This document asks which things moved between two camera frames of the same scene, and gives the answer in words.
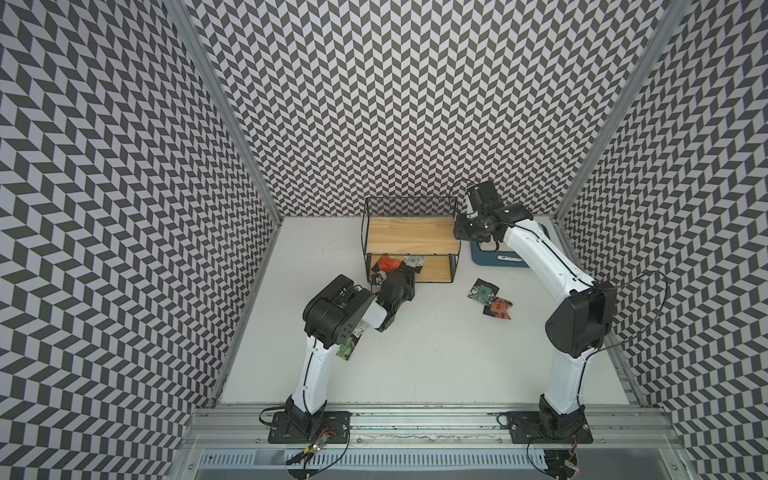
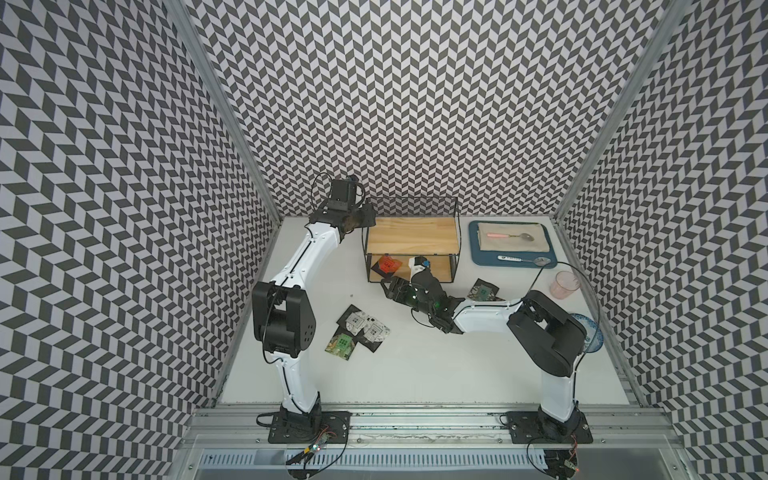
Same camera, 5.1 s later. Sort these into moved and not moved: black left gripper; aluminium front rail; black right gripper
Moved: black right gripper; black left gripper
Not moved: aluminium front rail
